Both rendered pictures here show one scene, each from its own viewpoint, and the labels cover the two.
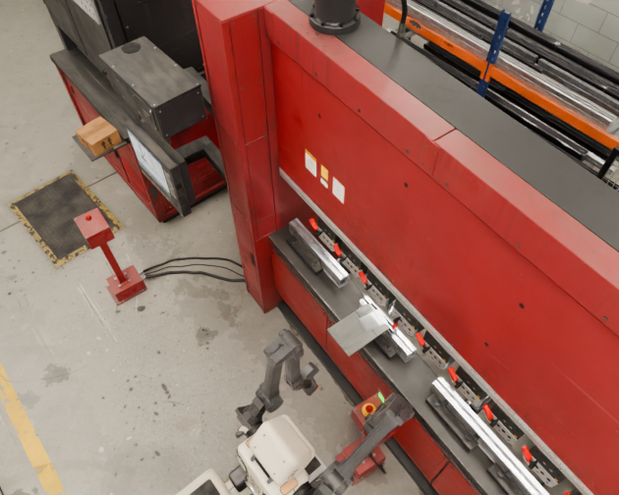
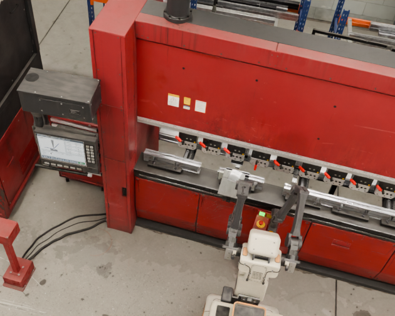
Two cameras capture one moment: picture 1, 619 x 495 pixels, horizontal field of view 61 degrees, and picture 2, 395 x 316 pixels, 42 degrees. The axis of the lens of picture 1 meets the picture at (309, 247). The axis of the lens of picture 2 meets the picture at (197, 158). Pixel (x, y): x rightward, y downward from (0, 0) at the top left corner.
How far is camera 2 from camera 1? 2.09 m
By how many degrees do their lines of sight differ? 28
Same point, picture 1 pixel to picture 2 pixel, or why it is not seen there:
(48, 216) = not seen: outside the picture
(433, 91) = (254, 31)
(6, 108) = not seen: outside the picture
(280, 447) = (268, 237)
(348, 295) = (205, 174)
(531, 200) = (328, 57)
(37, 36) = not seen: outside the picture
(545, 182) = (326, 49)
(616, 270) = (372, 68)
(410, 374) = (268, 193)
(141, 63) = (51, 83)
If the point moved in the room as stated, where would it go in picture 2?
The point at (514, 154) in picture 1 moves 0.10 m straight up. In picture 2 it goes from (306, 43) to (310, 31)
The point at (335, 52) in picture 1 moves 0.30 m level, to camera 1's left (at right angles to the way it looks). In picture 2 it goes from (196, 30) to (160, 45)
